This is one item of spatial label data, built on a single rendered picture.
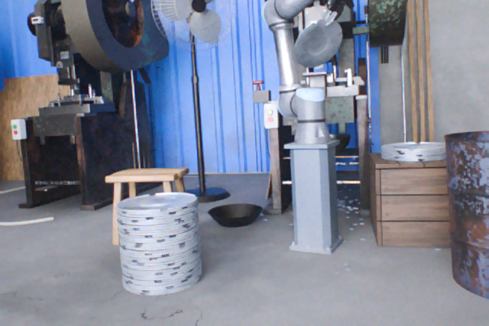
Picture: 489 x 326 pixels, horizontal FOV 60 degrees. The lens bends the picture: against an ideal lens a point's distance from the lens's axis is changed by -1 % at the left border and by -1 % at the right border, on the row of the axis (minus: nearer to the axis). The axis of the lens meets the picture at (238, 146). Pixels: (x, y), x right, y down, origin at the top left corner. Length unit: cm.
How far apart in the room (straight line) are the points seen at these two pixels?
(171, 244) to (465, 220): 94
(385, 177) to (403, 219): 19
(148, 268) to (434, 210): 114
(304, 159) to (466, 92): 229
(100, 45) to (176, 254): 170
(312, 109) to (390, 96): 206
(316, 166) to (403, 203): 39
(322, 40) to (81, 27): 147
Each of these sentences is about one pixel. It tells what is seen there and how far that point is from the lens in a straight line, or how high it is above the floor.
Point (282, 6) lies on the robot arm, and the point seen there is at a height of 102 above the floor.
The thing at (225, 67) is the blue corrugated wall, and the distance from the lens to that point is 395.
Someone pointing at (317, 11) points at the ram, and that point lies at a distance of 260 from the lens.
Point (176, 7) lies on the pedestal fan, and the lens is 291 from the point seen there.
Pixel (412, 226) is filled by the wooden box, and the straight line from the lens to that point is 190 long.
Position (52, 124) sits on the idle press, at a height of 58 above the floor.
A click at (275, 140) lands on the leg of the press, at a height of 42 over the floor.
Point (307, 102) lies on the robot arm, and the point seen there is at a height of 62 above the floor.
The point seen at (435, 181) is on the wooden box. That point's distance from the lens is 187.
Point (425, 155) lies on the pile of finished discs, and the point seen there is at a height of 37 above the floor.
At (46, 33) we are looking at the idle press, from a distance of 338.
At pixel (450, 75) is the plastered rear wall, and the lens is 382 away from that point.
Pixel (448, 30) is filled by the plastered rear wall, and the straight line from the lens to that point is 385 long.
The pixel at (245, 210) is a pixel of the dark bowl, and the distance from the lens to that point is 241.
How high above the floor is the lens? 61
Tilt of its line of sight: 5 degrees down
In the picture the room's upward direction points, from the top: 3 degrees counter-clockwise
